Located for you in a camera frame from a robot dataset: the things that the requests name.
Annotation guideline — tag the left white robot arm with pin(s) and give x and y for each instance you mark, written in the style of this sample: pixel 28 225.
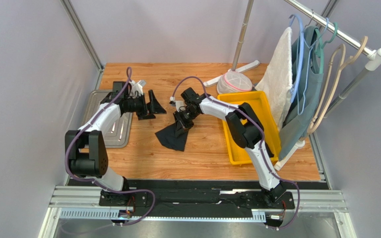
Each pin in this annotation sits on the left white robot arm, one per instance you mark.
pixel 86 157

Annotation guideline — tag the black paper napkin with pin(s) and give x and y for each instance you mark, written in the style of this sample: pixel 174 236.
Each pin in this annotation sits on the black paper napkin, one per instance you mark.
pixel 167 138

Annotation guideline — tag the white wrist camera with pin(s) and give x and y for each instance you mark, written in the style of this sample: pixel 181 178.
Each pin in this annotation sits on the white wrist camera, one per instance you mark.
pixel 177 104
pixel 137 88

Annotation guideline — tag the beige hanger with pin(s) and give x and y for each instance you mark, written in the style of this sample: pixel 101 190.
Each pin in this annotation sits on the beige hanger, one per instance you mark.
pixel 326 89
pixel 342 66

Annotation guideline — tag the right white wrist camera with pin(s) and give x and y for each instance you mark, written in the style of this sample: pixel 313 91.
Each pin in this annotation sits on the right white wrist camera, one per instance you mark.
pixel 177 104

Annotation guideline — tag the white towel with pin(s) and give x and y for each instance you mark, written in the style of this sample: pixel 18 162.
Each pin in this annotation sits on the white towel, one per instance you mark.
pixel 277 80

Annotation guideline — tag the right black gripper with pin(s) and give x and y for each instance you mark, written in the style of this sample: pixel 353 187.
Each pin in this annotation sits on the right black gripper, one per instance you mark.
pixel 183 120

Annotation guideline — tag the blue hanger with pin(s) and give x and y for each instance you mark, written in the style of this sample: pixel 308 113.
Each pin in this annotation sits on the blue hanger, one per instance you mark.
pixel 299 56

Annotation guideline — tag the white mesh bowl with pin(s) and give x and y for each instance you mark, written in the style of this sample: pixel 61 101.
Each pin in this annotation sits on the white mesh bowl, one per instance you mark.
pixel 233 82

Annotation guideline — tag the silver metal tray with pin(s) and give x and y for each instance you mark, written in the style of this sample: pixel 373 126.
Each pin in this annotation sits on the silver metal tray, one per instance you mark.
pixel 117 129

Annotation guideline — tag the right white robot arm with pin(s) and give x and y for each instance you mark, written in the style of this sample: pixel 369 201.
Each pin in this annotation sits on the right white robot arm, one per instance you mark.
pixel 246 131

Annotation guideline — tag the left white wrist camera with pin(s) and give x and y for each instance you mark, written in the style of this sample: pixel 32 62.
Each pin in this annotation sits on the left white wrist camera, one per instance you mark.
pixel 137 88

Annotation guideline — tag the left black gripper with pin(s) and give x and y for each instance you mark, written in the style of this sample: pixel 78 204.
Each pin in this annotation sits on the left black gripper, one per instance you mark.
pixel 155 107

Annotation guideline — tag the metal clothes rack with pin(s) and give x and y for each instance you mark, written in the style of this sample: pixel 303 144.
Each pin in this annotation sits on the metal clothes rack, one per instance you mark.
pixel 323 111

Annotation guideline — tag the green hanger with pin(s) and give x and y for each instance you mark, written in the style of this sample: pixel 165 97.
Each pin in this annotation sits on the green hanger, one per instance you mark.
pixel 320 47

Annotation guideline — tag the teal garment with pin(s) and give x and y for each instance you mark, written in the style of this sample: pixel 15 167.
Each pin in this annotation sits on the teal garment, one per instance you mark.
pixel 295 126

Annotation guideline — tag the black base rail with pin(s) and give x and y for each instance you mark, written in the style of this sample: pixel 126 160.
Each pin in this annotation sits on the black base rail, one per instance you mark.
pixel 198 198

